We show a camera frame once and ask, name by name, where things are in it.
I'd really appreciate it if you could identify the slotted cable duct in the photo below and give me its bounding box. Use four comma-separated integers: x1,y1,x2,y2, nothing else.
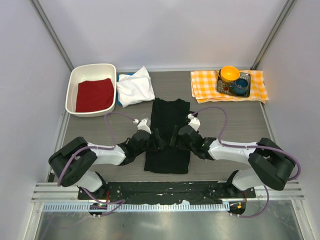
42,201,230,213

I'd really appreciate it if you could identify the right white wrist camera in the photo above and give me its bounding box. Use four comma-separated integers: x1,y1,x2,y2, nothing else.
187,113,201,132

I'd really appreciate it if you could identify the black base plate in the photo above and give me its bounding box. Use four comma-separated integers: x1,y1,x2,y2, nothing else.
91,181,256,205

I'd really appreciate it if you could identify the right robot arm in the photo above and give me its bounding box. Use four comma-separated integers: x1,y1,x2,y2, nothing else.
169,125,296,198

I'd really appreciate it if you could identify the dark patterned tray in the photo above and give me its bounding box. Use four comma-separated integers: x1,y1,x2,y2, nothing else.
216,70,251,98

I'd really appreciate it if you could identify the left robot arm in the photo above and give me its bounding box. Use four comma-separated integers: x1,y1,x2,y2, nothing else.
48,129,167,200

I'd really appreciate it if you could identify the white plastic tub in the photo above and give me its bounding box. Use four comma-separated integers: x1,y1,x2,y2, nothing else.
65,63,117,118

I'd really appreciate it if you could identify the blue t shirt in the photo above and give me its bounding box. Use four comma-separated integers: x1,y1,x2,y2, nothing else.
116,72,134,107

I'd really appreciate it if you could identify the red t shirt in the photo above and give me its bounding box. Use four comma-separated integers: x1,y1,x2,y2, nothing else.
76,78,115,113

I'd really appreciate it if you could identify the white t shirt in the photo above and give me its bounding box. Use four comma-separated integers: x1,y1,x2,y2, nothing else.
117,66,156,108

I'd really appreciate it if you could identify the orange checkered cloth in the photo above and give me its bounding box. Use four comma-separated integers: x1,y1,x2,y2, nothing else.
190,70,269,104

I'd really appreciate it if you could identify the orange bowl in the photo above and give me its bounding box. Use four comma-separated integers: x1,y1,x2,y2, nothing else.
220,66,240,83

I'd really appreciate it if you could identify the black t shirt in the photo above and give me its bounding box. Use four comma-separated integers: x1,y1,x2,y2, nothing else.
144,98,191,174

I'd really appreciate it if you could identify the blue mug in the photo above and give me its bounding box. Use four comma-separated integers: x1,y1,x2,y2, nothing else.
229,78,249,96

